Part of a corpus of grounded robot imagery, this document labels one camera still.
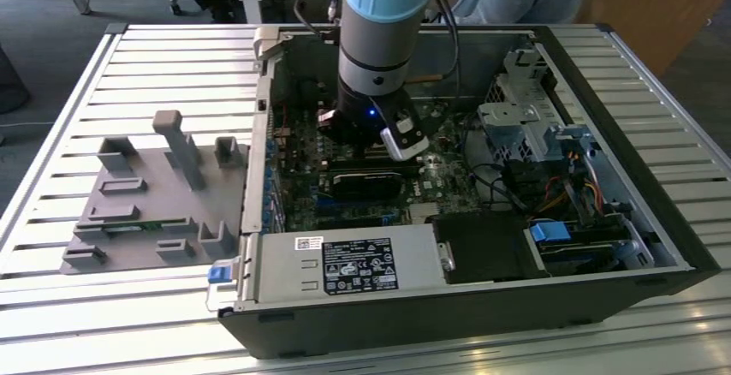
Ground black graphics card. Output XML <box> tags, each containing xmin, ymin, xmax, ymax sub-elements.
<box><xmin>330</xmin><ymin>170</ymin><xmax>404</xmax><ymax>201</ymax></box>

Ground green motherboard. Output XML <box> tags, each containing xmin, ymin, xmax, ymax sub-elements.
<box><xmin>266</xmin><ymin>100</ymin><xmax>498</xmax><ymax>233</ymax></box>

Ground silver chipset heat sink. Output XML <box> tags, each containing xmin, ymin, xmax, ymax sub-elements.
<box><xmin>408</xmin><ymin>202</ymin><xmax>442</xmax><ymax>224</ymax></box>

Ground silver perforated disk cage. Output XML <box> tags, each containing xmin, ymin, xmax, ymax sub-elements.
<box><xmin>476</xmin><ymin>47</ymin><xmax>564</xmax><ymax>162</ymax></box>

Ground grey power supply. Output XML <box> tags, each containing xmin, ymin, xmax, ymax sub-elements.
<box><xmin>251</xmin><ymin>224</ymin><xmax>450</xmax><ymax>303</ymax></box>

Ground grey parts rack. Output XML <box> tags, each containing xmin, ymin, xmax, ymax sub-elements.
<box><xmin>60</xmin><ymin>110</ymin><xmax>252</xmax><ymax>276</ymax></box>

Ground blue case latch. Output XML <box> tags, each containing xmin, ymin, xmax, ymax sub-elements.
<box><xmin>208</xmin><ymin>263</ymin><xmax>239</xmax><ymax>285</ymax></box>

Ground hard disk in blue carrier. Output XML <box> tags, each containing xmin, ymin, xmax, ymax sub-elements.
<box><xmin>528</xmin><ymin>219</ymin><xmax>641</xmax><ymax>271</ymax></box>

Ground green RAM stick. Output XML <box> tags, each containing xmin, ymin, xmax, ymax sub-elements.
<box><xmin>102</xmin><ymin>219</ymin><xmax>190</xmax><ymax>235</ymax></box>

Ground black open PC case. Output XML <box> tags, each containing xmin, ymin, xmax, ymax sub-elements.
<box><xmin>216</xmin><ymin>23</ymin><xmax>722</xmax><ymax>360</ymax></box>

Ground wooden cabinet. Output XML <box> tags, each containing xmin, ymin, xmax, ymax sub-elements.
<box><xmin>574</xmin><ymin>0</ymin><xmax>731</xmax><ymax>79</ymax></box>

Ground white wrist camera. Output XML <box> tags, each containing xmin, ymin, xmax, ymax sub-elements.
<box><xmin>379</xmin><ymin>109</ymin><xmax>431</xmax><ymax>162</ymax></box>

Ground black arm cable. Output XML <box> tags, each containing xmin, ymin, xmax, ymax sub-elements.
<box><xmin>431</xmin><ymin>0</ymin><xmax>464</xmax><ymax>100</ymax></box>
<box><xmin>294</xmin><ymin>0</ymin><xmax>344</xmax><ymax>45</ymax></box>

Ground black wire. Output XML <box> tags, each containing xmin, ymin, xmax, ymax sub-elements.
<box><xmin>467</xmin><ymin>163</ymin><xmax>550</xmax><ymax>213</ymax></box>

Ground pale blue plastic bracket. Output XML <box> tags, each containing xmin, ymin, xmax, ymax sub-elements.
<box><xmin>547</xmin><ymin>124</ymin><xmax>600</xmax><ymax>162</ymax></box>

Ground orange and yellow wires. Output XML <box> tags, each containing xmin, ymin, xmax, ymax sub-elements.
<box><xmin>542</xmin><ymin>177</ymin><xmax>607</xmax><ymax>213</ymax></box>

